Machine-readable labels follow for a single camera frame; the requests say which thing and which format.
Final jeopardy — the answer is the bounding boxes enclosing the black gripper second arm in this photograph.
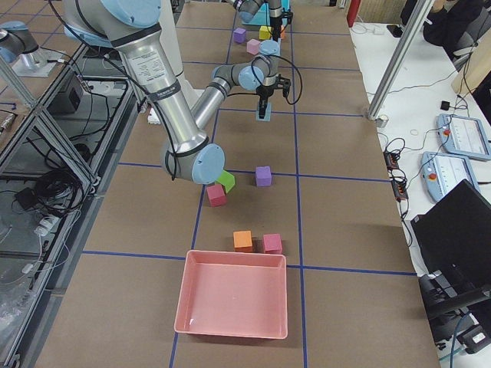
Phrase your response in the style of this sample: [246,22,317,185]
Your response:
[269,3,293,41]

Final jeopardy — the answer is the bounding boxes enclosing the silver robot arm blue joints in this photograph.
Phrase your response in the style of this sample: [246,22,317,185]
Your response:
[63,0,282,185]

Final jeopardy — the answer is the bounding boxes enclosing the purple foam block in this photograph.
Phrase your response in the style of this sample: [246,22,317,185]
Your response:
[232,28,247,44]
[255,166,272,187]

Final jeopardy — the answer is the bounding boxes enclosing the silver tape roll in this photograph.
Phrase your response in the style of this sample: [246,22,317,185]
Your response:
[375,114,389,129]

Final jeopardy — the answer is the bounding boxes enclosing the blue teach pendant tablet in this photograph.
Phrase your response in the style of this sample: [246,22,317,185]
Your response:
[437,113,490,161]
[421,151,479,202]

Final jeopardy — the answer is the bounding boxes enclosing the red plastic bin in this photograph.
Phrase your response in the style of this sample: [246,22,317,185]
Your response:
[174,250,288,340]

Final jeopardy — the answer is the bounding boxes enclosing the light blue foam block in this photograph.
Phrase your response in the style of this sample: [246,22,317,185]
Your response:
[255,102,272,122]

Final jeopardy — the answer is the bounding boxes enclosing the dark pink foam block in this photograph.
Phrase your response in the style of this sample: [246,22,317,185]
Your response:
[206,184,227,207]

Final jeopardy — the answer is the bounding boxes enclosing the magenta foam block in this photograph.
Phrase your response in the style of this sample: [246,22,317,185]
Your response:
[262,233,283,255]

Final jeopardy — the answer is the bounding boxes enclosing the aluminium frame post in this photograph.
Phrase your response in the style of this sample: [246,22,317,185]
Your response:
[366,0,433,120]

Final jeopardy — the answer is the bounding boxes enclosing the yellow foam block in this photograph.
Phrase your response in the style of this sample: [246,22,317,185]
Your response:
[259,25,272,40]

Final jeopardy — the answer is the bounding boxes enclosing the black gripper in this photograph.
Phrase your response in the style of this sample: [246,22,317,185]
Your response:
[255,74,291,119]

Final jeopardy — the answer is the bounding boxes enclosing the green foam block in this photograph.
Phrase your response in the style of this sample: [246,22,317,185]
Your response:
[216,170,236,193]

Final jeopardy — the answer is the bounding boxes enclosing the cyan plastic bin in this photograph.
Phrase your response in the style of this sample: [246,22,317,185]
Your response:
[238,8,272,26]

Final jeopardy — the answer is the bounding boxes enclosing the black laptop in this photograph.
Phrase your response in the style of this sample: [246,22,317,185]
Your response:
[411,179,490,285]

